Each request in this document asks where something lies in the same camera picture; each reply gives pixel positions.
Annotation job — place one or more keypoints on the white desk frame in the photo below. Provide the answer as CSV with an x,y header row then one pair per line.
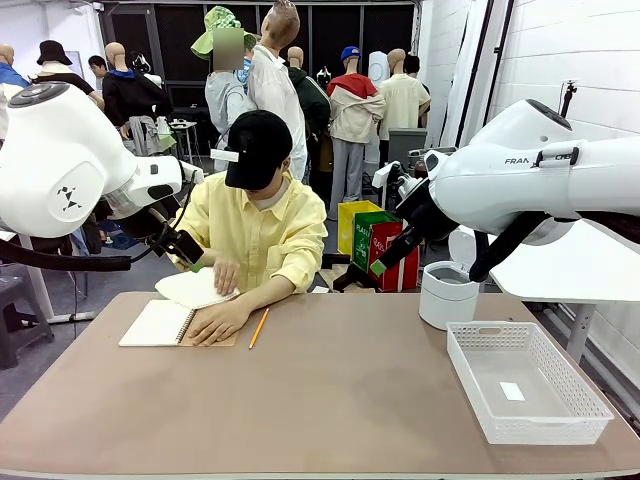
x,y
42,290

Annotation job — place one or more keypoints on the large white table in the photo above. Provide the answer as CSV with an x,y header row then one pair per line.
x,y
575,270

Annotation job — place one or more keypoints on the mannequin in red beige jacket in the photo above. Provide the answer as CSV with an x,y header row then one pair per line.
x,y
355,115

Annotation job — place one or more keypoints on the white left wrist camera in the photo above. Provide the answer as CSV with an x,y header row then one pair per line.
x,y
191,172

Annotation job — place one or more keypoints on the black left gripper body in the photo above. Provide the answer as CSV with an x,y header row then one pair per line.
x,y
147,217

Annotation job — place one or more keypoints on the yellow recycling bag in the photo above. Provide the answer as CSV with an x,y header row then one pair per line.
x,y
350,225

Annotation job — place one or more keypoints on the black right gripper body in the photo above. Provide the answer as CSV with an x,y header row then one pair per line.
x,y
427,215

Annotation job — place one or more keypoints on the white paper sheet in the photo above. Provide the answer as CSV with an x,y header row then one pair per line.
x,y
190,290

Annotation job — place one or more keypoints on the tall mannequin in white shirt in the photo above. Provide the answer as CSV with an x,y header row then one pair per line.
x,y
277,90

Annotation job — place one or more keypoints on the small white label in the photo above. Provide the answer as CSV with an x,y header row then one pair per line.
x,y
512,391

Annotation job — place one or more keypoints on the mannequin in black hoodie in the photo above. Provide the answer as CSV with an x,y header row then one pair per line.
x,y
132,95

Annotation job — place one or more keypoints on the mannequin in cream shirt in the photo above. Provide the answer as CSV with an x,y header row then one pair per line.
x,y
400,100

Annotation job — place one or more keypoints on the person's right hand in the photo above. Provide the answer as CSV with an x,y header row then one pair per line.
x,y
227,277

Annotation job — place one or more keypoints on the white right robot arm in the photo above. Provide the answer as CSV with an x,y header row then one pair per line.
x,y
525,190

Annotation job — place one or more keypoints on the mannequin in black white top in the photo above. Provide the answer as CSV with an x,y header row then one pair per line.
x,y
65,75

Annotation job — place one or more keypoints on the person in yellow shirt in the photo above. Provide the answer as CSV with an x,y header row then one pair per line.
x,y
265,230

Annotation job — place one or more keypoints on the black tripod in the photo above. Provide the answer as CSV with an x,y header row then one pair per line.
x,y
567,100

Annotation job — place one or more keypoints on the black chair base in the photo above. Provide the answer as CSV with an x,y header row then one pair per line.
x,y
350,275

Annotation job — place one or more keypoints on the mannequin in grey top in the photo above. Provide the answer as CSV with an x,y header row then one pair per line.
x,y
227,100

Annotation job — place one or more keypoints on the grey plastic stool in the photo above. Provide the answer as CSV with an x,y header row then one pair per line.
x,y
20,320

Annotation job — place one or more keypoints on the black bucket hat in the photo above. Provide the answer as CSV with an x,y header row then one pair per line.
x,y
52,52

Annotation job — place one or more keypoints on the grey bin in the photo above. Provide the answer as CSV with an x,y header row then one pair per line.
x,y
405,145

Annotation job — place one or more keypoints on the white oval appliance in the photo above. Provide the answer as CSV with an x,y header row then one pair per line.
x,y
378,67

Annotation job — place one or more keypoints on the background person with glasses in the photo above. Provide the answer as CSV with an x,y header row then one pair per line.
x,y
98,66

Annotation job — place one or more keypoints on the orange pencil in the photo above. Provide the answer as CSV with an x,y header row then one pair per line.
x,y
259,327

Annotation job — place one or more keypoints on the metal tray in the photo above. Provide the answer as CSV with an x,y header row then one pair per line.
x,y
440,150

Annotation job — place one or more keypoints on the jar of brown liquid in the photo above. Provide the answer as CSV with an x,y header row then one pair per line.
x,y
421,167

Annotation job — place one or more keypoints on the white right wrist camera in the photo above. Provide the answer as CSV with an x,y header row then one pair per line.
x,y
385,172

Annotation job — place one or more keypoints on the mannequin in blue white top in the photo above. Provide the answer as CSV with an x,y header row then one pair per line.
x,y
9,75

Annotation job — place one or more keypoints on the white perforated plastic basket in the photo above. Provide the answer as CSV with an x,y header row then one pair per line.
x,y
500,427

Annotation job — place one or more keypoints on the spiral notebook brown cover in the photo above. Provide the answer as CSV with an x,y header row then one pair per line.
x,y
152,325

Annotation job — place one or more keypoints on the black baseball cap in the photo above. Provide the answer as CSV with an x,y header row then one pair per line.
x,y
260,145

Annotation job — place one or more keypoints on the blue cap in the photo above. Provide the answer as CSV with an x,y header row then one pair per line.
x,y
351,52

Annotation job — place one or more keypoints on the mannequin in dark green jacket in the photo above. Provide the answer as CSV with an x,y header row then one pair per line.
x,y
310,100

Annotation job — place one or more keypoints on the background person black hair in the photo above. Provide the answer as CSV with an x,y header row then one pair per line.
x,y
412,65

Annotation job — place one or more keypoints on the person's left forearm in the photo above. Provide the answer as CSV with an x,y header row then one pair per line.
x,y
265,297

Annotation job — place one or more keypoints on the green recycling bag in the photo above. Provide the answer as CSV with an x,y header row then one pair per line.
x,y
362,240

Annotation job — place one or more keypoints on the green checked sun hat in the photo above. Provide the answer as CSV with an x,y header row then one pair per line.
x,y
220,22

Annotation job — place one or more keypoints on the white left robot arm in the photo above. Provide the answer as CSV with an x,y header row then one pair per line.
x,y
60,150

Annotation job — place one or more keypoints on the small grey background table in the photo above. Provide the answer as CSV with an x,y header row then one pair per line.
x,y
184,125

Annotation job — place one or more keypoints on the red recycling bag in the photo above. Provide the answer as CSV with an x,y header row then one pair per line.
x,y
400,280

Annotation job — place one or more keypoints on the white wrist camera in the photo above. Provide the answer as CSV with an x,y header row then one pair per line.
x,y
191,172
385,172

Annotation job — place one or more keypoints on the person's left hand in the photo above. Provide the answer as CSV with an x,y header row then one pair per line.
x,y
220,325

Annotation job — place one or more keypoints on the white round trash can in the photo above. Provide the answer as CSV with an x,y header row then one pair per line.
x,y
447,300

